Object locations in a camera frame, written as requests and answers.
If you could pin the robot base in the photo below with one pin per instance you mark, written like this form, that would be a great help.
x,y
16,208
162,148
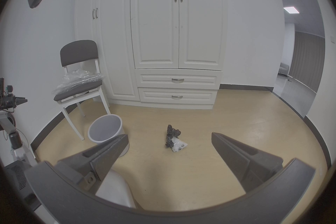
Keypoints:
x,y
115,186

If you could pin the white trash bin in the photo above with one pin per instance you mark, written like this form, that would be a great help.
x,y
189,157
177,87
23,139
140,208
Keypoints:
x,y
105,128

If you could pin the crumpled black plastic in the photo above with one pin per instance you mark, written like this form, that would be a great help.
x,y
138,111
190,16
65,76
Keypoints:
x,y
172,133

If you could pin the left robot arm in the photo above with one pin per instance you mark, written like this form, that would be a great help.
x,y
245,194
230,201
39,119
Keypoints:
x,y
15,139

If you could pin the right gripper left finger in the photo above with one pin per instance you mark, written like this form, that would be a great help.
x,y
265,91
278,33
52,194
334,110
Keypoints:
x,y
99,162

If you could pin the grey curtain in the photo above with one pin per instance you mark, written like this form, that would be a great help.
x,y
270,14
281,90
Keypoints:
x,y
307,60

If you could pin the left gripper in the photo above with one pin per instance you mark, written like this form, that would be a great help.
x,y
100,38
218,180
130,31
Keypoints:
x,y
7,103

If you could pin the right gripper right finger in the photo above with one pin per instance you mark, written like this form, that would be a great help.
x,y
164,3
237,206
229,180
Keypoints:
x,y
244,165

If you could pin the white wardrobe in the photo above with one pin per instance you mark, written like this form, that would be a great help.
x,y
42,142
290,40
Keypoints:
x,y
157,34

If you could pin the white chair grey cushions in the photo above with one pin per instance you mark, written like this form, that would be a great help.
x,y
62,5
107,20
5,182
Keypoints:
x,y
78,53

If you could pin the white wall switch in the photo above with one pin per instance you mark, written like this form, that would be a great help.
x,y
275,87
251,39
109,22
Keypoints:
x,y
332,39

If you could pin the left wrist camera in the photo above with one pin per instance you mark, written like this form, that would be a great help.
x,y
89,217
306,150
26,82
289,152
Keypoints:
x,y
9,89

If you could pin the clear plastic bag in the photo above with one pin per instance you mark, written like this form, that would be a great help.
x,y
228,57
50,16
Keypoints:
x,y
76,80

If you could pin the white printed wrapper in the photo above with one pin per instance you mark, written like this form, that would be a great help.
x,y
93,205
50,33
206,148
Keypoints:
x,y
179,146

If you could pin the ceiling light panel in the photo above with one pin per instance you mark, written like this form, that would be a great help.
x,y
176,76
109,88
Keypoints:
x,y
291,10

